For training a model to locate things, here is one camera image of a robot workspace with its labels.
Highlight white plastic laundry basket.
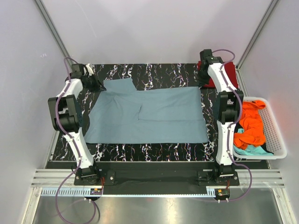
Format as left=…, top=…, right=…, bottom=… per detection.
left=233, top=97, right=287, bottom=160

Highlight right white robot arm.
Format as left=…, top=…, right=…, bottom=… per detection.
left=198, top=49, right=244, bottom=187

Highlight orange t-shirt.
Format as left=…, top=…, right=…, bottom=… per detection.
left=234, top=100, right=266, bottom=150

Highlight left aluminium corner post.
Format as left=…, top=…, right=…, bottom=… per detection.
left=33, top=0, right=71, bottom=58

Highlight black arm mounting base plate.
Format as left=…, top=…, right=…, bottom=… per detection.
left=74, top=161, right=226, bottom=196

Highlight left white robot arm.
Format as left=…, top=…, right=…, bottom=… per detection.
left=48, top=63, right=105, bottom=185

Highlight folded red t-shirt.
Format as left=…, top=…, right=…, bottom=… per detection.
left=197, top=61, right=239, bottom=89

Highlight teal t-shirt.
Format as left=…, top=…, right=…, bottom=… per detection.
left=233, top=128, right=273, bottom=156

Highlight light blue t-shirt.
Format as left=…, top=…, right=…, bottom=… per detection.
left=84, top=78, right=208, bottom=144

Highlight right aluminium corner post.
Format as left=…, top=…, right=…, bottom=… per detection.
left=235, top=0, right=281, bottom=70

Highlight aluminium corner post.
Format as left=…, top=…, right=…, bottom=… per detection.
left=235, top=0, right=281, bottom=70
left=33, top=0, right=71, bottom=58

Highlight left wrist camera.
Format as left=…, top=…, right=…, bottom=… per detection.
left=85, top=63, right=94, bottom=76

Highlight aluminium frame rail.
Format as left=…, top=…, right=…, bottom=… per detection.
left=237, top=169, right=285, bottom=188

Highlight black garment in basket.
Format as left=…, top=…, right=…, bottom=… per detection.
left=234, top=123, right=244, bottom=133

